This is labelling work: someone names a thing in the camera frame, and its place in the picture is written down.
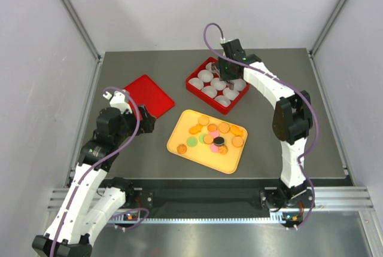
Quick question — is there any small orange flower cookie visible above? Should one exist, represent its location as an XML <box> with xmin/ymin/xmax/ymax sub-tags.
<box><xmin>208</xmin><ymin>124</ymin><xmax>217</xmax><ymax>131</ymax></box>

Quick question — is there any orange swirl cookie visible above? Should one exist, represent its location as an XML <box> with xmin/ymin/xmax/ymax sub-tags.
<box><xmin>218</xmin><ymin>145</ymin><xmax>228</xmax><ymax>155</ymax></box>
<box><xmin>177</xmin><ymin>144</ymin><xmax>187</xmax><ymax>154</ymax></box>

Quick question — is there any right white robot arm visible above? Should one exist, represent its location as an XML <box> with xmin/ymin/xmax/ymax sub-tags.
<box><xmin>216</xmin><ymin>39</ymin><xmax>313</xmax><ymax>212</ymax></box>

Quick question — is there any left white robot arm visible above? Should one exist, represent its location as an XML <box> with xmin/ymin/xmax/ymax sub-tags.
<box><xmin>32</xmin><ymin>105</ymin><xmax>156</xmax><ymax>256</ymax></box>

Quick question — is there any red flat lid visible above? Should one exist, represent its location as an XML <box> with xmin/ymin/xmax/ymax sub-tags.
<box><xmin>124</xmin><ymin>75</ymin><xmax>175</xmax><ymax>119</ymax></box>

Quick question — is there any green round cookie left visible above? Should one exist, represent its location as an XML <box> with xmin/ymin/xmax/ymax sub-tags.
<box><xmin>187</xmin><ymin>136</ymin><xmax>198</xmax><ymax>147</ymax></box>

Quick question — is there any green round cookie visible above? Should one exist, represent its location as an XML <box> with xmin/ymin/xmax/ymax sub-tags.
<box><xmin>187</xmin><ymin>136</ymin><xmax>198</xmax><ymax>147</ymax></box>
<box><xmin>199</xmin><ymin>133</ymin><xmax>206</xmax><ymax>144</ymax></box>

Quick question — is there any orange fish cookie left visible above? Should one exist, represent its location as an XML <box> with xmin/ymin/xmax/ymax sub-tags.
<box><xmin>189</xmin><ymin>124</ymin><xmax>203</xmax><ymax>134</ymax></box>

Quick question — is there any orange fish cookie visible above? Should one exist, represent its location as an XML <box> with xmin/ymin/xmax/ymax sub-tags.
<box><xmin>230</xmin><ymin>126</ymin><xmax>244</xmax><ymax>137</ymax></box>
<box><xmin>189</xmin><ymin>124</ymin><xmax>203</xmax><ymax>134</ymax></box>

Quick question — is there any green round cookie right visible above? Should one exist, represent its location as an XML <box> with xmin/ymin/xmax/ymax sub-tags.
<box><xmin>199</xmin><ymin>133</ymin><xmax>206</xmax><ymax>144</ymax></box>

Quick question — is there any tan round cookie top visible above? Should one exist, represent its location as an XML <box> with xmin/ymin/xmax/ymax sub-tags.
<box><xmin>198</xmin><ymin>115</ymin><xmax>209</xmax><ymax>126</ymax></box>

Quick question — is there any red compartment box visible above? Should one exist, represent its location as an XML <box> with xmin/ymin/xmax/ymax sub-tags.
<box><xmin>186</xmin><ymin>57</ymin><xmax>250</xmax><ymax>115</ymax></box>

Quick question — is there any pink round cookie upper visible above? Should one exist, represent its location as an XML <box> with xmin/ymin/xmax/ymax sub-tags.
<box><xmin>209</xmin><ymin>130</ymin><xmax>220</xmax><ymax>138</ymax></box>

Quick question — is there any pink round cookie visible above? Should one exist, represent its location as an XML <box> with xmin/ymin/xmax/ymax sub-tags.
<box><xmin>210</xmin><ymin>143</ymin><xmax>219</xmax><ymax>153</ymax></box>
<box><xmin>209</xmin><ymin>130</ymin><xmax>220</xmax><ymax>138</ymax></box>

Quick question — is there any pink round cookie lower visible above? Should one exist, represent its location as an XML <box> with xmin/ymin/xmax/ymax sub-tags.
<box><xmin>210</xmin><ymin>143</ymin><xmax>219</xmax><ymax>153</ymax></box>

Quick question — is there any yellow tray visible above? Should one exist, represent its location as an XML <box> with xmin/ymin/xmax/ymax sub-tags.
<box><xmin>166</xmin><ymin>109</ymin><xmax>248</xmax><ymax>175</ymax></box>

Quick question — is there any orange fish cookie right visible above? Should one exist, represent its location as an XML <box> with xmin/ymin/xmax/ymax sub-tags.
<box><xmin>230</xmin><ymin>126</ymin><xmax>244</xmax><ymax>137</ymax></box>

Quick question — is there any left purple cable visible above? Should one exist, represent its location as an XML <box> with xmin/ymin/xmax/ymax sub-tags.
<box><xmin>47</xmin><ymin>86</ymin><xmax>150</xmax><ymax>256</ymax></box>

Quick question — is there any purple cable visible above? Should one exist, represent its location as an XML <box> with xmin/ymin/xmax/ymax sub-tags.
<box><xmin>47</xmin><ymin>86</ymin><xmax>150</xmax><ymax>256</ymax></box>
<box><xmin>203</xmin><ymin>23</ymin><xmax>321</xmax><ymax>231</ymax></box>

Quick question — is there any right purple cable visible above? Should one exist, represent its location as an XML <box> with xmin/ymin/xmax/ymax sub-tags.
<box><xmin>203</xmin><ymin>23</ymin><xmax>321</xmax><ymax>231</ymax></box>

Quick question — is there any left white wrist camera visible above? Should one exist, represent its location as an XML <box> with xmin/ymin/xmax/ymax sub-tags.
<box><xmin>103</xmin><ymin>90</ymin><xmax>133</xmax><ymax>114</ymax></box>

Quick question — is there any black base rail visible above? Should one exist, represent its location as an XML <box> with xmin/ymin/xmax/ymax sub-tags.
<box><xmin>98</xmin><ymin>178</ymin><xmax>315</xmax><ymax>219</ymax></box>

